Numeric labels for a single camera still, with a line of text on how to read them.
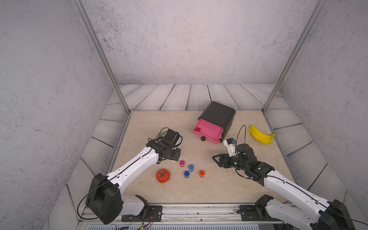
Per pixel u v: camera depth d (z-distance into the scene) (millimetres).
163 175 808
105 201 398
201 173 844
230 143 712
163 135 643
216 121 916
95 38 808
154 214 729
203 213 741
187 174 847
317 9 714
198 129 912
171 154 726
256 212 688
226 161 694
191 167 875
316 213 407
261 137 981
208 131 919
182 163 886
